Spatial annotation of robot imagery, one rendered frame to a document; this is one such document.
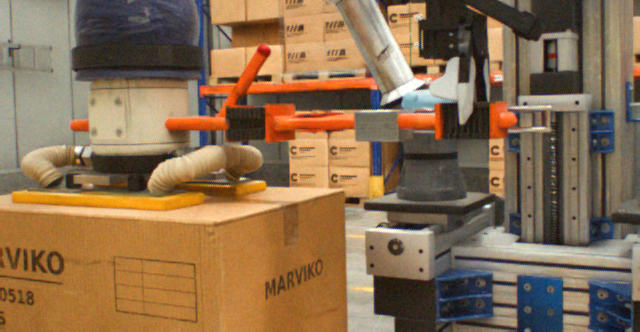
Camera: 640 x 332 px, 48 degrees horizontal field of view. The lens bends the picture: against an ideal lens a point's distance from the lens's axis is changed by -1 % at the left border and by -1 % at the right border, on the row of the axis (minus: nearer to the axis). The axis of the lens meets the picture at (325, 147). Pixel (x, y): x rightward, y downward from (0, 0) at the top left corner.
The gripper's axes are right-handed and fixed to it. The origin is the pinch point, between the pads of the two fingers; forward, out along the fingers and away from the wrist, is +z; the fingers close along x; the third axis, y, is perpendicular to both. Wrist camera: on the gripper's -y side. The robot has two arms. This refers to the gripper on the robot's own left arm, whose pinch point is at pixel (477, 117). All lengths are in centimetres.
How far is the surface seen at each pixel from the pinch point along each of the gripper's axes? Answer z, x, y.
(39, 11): -171, -708, 877
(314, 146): 43, -725, 408
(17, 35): -131, -665, 879
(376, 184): 89, -708, 315
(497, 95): -16, -847, 198
